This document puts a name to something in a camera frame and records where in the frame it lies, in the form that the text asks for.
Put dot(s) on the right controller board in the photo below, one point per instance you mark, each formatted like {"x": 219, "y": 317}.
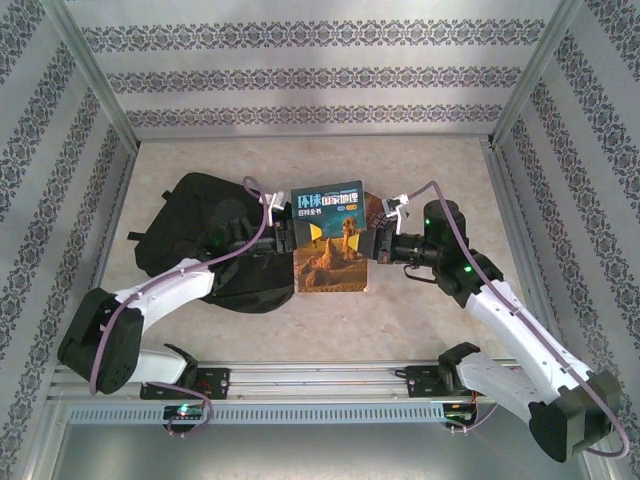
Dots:
{"x": 457, "y": 415}

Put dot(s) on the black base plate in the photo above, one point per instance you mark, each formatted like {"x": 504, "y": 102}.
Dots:
{"x": 217, "y": 382}
{"x": 422, "y": 382}

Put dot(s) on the aluminium side rail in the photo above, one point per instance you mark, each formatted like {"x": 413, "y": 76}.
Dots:
{"x": 502, "y": 190}
{"x": 117, "y": 200}

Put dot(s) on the controller board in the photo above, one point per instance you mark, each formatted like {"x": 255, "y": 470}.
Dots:
{"x": 457, "y": 415}
{"x": 184, "y": 411}

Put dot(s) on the National Geography book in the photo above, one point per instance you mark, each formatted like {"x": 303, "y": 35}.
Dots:
{"x": 330, "y": 270}

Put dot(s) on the black backpack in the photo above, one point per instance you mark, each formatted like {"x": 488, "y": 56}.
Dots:
{"x": 175, "y": 225}

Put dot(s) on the aluminium mounting rail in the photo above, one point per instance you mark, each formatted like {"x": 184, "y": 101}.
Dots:
{"x": 320, "y": 380}

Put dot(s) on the left controller board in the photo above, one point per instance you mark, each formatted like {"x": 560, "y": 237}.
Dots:
{"x": 184, "y": 411}

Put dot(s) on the aluminium frame post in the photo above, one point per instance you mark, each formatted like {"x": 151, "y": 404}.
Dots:
{"x": 91, "y": 70}
{"x": 536, "y": 70}

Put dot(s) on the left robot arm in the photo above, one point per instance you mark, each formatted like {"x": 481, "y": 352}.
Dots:
{"x": 170, "y": 285}

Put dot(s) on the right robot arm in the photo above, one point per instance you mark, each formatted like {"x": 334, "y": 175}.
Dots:
{"x": 520, "y": 330}

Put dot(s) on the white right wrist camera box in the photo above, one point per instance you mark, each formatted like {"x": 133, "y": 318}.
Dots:
{"x": 395, "y": 206}

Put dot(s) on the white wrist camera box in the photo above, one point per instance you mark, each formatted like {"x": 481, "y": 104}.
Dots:
{"x": 395, "y": 206}
{"x": 276, "y": 205}

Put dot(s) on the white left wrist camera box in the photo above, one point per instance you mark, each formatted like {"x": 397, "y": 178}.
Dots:
{"x": 276, "y": 205}

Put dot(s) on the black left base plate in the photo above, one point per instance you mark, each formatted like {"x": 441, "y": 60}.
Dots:
{"x": 217, "y": 382}

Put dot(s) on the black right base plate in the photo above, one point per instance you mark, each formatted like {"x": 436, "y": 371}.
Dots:
{"x": 422, "y": 382}

